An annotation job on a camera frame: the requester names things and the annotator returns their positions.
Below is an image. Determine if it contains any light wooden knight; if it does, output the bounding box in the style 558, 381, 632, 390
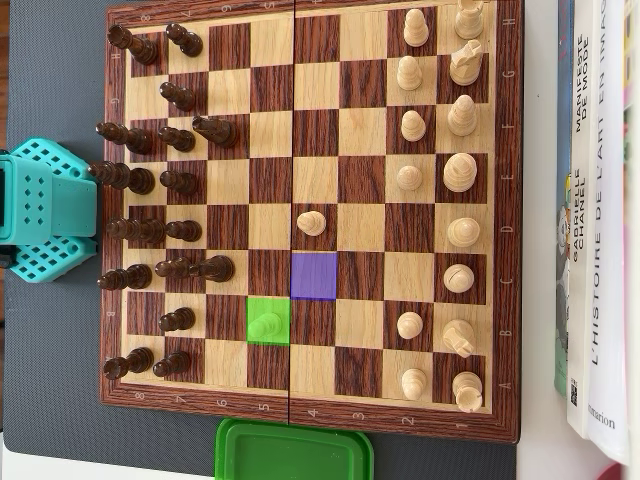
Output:
449, 39, 484, 87
441, 318, 476, 359

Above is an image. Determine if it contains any light wooden rook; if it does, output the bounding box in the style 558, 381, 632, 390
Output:
451, 371, 484, 414
454, 0, 486, 40

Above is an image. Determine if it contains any dark wooden queen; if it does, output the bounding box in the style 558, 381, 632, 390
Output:
105, 217, 167, 246

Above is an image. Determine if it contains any white Gabrielle Chanel book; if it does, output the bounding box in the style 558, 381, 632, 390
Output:
566, 0, 599, 440

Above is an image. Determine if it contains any light wooden pawn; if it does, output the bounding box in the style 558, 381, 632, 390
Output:
396, 55, 423, 92
396, 165, 424, 192
400, 109, 427, 143
401, 368, 428, 401
296, 210, 328, 238
396, 311, 424, 340
248, 312, 285, 337
403, 8, 430, 49

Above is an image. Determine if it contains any light wooden bishop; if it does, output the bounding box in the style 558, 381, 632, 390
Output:
447, 94, 478, 138
443, 263, 475, 295

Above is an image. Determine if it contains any book with coloured page edges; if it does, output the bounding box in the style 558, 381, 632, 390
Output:
619, 0, 640, 466

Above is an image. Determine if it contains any dark wooden king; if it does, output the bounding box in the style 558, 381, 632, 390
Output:
88, 161, 156, 196

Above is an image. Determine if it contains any pink round object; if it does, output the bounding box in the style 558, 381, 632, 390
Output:
594, 460, 640, 480

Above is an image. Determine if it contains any wooden folding chessboard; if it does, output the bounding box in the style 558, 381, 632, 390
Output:
98, 0, 524, 445

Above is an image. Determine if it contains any illustrated teal spine book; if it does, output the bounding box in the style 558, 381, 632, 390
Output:
553, 0, 576, 399

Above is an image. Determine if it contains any dark wooden rook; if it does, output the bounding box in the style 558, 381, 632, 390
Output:
103, 347, 155, 379
107, 24, 161, 66

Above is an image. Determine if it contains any dark wooden pawn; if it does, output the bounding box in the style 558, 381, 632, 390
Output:
159, 170, 198, 197
165, 220, 203, 242
158, 306, 196, 333
154, 257, 192, 279
152, 350, 192, 378
159, 81, 197, 113
157, 125, 197, 153
165, 22, 204, 58

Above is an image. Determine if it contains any green plastic container lid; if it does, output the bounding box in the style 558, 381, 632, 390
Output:
214, 417, 375, 480

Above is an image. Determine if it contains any dark wooden knight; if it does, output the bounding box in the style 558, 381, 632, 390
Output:
191, 115, 239, 148
188, 254, 236, 282

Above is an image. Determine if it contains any dark gray table mat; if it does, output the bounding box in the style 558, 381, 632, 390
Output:
0, 0, 519, 480

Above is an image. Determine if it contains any dark wooden bishop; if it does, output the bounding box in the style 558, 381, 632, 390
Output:
97, 263, 154, 291
95, 121, 155, 155

